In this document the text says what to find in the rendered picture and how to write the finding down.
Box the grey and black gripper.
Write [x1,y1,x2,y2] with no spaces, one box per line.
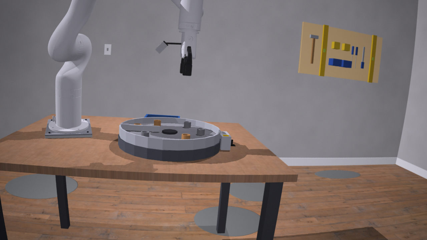
[179,30,199,76]

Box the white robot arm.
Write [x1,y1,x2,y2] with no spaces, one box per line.
[48,0,204,133]

